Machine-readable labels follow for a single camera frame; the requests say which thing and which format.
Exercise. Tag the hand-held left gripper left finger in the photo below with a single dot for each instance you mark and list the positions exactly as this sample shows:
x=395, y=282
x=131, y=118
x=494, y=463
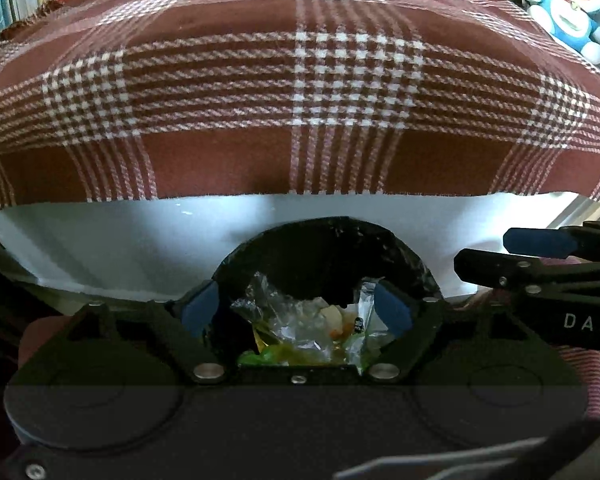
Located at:
x=200, y=308

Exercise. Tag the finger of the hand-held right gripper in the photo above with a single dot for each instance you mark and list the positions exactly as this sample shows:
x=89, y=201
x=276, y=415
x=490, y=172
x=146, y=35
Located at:
x=540, y=243
x=490, y=266

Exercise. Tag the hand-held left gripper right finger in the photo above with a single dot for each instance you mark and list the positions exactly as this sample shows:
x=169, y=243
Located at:
x=393, y=308

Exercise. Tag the clear plastic bag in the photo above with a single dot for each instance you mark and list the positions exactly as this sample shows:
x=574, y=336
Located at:
x=290, y=317

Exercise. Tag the trash bin with black liner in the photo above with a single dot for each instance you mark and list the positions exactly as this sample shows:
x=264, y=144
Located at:
x=320, y=250

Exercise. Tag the person's maroon striped clothing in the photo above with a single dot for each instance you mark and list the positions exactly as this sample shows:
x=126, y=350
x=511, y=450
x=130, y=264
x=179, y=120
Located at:
x=580, y=375

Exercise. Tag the green wrapper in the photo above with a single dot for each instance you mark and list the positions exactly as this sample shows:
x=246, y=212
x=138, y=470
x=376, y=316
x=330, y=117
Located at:
x=257, y=357

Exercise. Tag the maroon plaid blanket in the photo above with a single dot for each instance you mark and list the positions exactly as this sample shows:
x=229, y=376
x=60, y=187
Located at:
x=230, y=150

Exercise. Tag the blue cat plush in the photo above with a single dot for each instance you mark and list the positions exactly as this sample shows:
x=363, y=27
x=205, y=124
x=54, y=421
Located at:
x=565, y=15

